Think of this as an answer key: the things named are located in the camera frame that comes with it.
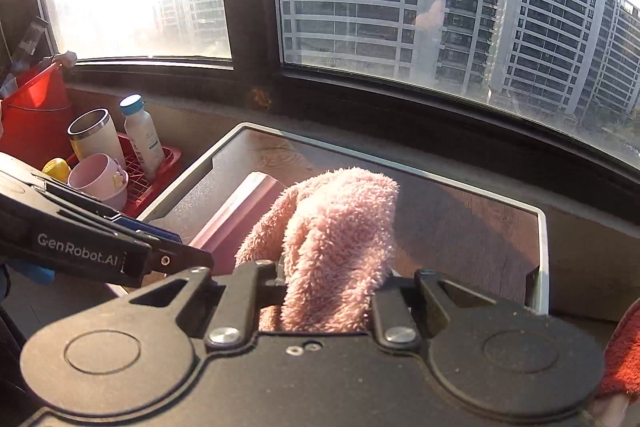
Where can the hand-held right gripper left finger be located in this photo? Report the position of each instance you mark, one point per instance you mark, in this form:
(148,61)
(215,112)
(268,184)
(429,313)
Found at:
(260,278)

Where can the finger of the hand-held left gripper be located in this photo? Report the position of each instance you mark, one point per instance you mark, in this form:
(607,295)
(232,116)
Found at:
(145,231)
(180,257)

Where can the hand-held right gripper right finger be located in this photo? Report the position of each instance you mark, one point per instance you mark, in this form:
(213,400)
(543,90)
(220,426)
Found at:
(400,303)

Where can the pink fluffy cloth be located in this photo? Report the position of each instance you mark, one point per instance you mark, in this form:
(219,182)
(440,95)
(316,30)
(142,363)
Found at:
(330,242)

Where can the clear rectangular container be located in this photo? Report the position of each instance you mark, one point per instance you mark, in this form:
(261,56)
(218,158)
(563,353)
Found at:
(450,217)

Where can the yellow plastic toy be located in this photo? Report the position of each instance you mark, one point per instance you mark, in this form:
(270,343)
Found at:
(56,169)

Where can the pink plastic cup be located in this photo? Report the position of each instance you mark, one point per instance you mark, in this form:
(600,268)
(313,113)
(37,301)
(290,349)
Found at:
(97,182)

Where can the red plastic basket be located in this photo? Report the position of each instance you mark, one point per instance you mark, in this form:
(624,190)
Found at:
(155,172)

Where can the pink rectangular box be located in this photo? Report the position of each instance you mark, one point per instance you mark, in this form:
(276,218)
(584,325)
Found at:
(235,217)

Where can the white plastic bottle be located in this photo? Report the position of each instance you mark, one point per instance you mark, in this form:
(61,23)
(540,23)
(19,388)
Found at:
(142,137)

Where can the stainless steel cup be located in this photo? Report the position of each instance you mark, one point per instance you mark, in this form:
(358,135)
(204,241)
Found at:
(95,137)

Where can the red plastic bucket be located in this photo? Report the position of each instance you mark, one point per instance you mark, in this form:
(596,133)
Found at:
(37,112)

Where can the clear plastic wrapper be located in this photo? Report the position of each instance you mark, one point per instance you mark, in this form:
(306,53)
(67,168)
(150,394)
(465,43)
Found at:
(25,52)

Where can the red fluffy cloth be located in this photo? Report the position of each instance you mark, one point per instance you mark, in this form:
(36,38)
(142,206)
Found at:
(622,357)

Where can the dark window frame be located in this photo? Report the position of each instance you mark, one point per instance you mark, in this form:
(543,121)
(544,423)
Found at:
(250,72)

